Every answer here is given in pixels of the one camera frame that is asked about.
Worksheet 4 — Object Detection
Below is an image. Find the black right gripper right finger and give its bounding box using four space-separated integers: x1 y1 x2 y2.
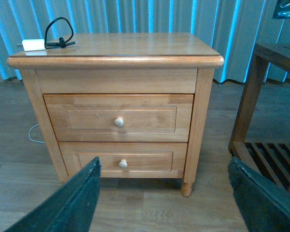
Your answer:
228 157 290 232

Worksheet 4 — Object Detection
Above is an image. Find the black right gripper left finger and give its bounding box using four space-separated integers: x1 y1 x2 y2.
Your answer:
6 157 101 232

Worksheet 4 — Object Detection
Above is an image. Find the wooden drawer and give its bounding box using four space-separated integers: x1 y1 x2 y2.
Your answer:
44 94 193 142
59 142 187 178

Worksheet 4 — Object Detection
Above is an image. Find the white charger with black cable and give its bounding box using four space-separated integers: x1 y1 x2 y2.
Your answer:
16 17 76 51

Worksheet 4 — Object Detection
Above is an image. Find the dark wooden side table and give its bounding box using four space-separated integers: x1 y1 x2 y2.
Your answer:
228 43 290 193

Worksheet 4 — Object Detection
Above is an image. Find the light wooden nightstand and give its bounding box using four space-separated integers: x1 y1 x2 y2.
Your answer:
7 33 224 197

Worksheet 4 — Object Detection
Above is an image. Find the light blue pleated curtain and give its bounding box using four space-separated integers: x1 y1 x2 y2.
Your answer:
0 0 290 83

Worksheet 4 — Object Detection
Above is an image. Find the dark object top right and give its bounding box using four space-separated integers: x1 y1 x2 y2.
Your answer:
273 0 290 19

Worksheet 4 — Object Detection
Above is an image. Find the white cable on floor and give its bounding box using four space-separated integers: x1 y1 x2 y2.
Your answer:
29 123 46 144

